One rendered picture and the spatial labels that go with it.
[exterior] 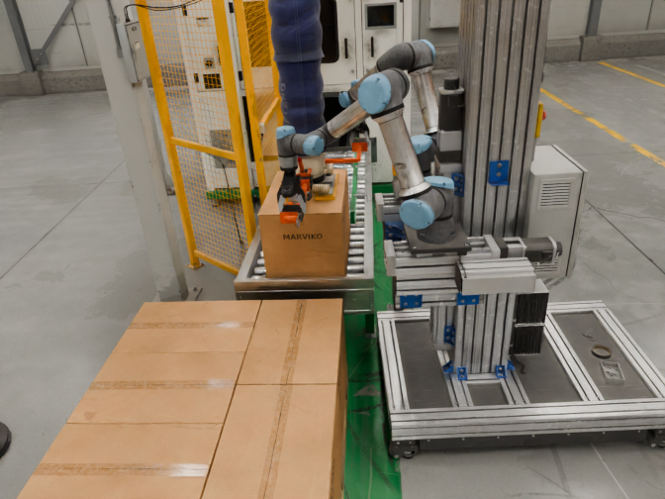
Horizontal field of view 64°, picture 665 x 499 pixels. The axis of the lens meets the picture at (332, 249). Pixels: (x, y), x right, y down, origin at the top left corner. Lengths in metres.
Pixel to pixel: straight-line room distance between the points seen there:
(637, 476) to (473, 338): 0.87
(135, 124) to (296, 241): 1.25
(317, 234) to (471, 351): 0.91
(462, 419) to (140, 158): 2.27
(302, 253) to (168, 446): 1.10
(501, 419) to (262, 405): 1.03
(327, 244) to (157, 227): 1.32
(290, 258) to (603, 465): 1.67
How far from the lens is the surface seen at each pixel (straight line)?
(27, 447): 3.14
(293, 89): 2.58
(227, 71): 3.13
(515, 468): 2.63
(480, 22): 2.03
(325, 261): 2.64
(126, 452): 2.08
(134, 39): 3.23
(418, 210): 1.83
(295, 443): 1.95
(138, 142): 3.35
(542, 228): 2.28
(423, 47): 2.55
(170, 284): 3.72
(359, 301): 2.70
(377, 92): 1.78
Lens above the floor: 1.98
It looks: 28 degrees down
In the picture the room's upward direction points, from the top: 4 degrees counter-clockwise
